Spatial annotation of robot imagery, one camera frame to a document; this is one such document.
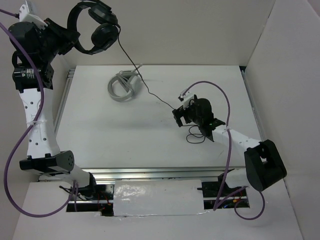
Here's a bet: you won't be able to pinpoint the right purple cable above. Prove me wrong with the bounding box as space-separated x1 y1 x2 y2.
180 80 266 221

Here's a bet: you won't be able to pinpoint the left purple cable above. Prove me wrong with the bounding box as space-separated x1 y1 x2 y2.
0 8 79 217

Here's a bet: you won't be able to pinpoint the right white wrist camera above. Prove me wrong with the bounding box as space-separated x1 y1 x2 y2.
178 90 195 110

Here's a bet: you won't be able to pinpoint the grey white headphone stand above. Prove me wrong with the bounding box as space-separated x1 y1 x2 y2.
107 64 143 102

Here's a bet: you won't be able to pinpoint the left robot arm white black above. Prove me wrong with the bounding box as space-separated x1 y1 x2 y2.
8 18 99 200

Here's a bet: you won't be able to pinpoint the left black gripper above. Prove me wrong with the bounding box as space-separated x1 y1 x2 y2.
35 17 80 63

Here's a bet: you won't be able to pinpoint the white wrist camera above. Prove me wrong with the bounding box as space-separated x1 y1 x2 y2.
178 90 195 110
18 0 48 29

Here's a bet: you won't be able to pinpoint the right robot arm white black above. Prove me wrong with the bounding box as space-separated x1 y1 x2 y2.
172 95 287 196

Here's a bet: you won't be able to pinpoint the purple cable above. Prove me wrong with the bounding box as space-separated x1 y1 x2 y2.
180 80 266 221
0 8 79 217

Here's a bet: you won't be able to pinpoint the black headphones with cable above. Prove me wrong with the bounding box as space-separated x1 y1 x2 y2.
67 0 206 138

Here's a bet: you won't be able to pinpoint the white taped cover plate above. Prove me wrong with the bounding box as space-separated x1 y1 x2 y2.
113 179 205 217

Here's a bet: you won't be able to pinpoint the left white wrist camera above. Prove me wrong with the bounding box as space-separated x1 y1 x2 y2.
18 0 48 29

